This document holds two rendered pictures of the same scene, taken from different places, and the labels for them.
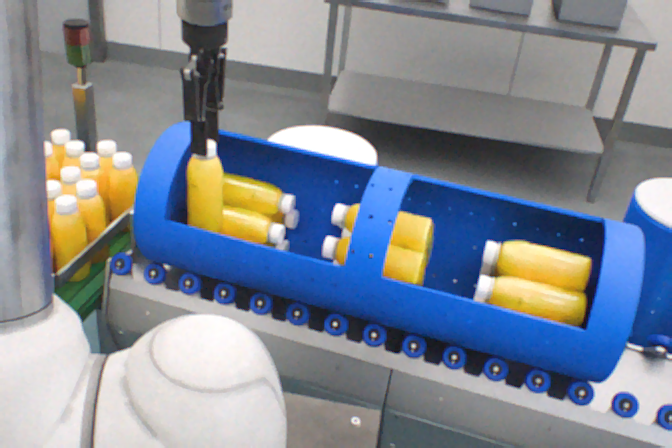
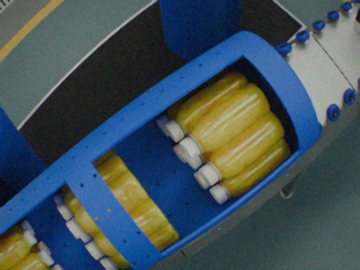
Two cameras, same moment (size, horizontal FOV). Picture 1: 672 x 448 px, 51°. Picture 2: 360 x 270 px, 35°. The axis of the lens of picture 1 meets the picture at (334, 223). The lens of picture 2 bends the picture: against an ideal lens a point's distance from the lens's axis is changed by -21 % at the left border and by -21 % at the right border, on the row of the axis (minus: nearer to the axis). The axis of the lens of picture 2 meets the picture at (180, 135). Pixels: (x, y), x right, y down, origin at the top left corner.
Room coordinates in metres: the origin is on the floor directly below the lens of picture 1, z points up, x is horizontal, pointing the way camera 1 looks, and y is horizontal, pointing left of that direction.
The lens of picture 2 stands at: (0.80, -0.03, 2.35)
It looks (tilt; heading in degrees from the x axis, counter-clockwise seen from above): 72 degrees down; 318
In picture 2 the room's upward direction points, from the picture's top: 8 degrees counter-clockwise
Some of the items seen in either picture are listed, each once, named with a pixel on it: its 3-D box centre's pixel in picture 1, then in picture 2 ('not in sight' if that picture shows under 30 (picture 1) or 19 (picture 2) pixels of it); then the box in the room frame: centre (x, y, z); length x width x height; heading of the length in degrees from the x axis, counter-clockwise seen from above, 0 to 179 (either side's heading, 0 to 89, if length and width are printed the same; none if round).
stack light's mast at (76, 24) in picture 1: (79, 53); not in sight; (1.66, 0.68, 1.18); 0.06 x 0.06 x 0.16
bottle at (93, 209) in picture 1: (90, 224); not in sight; (1.22, 0.51, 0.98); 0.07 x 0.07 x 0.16
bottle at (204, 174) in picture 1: (204, 190); not in sight; (1.13, 0.25, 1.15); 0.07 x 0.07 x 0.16
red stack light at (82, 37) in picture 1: (77, 34); not in sight; (1.66, 0.68, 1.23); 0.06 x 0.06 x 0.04
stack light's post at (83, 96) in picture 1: (99, 260); not in sight; (1.66, 0.68, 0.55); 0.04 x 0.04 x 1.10; 77
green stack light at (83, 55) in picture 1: (79, 51); not in sight; (1.66, 0.68, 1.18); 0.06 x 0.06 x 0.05
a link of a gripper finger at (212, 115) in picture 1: (210, 126); not in sight; (1.15, 0.24, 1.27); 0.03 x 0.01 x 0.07; 77
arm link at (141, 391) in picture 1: (198, 421); not in sight; (0.49, 0.11, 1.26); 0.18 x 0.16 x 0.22; 100
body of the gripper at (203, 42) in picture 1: (204, 46); not in sight; (1.13, 0.25, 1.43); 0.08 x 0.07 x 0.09; 167
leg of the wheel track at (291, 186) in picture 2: not in sight; (297, 169); (0.91, -0.62, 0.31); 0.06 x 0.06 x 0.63; 77
